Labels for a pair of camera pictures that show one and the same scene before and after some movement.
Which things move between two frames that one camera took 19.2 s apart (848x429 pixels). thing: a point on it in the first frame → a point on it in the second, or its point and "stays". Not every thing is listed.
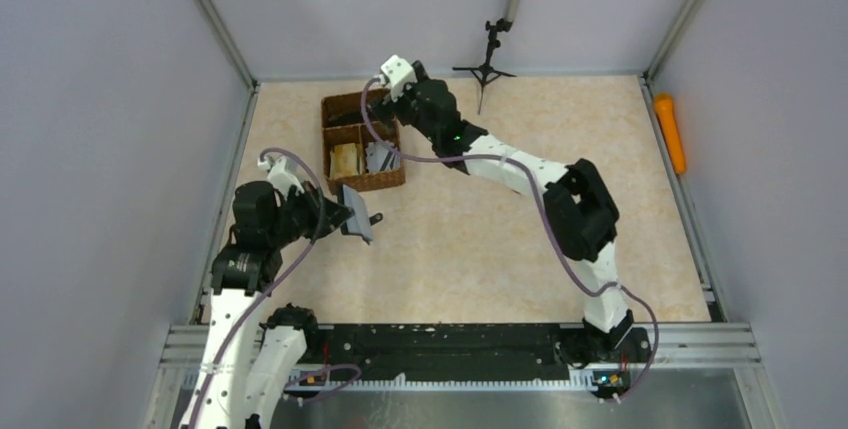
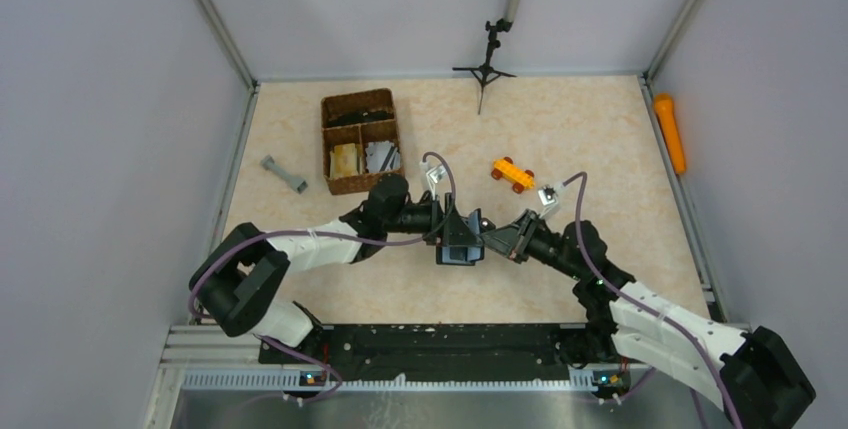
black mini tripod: [485, 71] stays
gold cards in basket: [344, 160] stays
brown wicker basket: [361, 150] stays
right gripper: [394, 107] → [514, 239]
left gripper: [334, 214] → [455, 232]
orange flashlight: [664, 109] stays
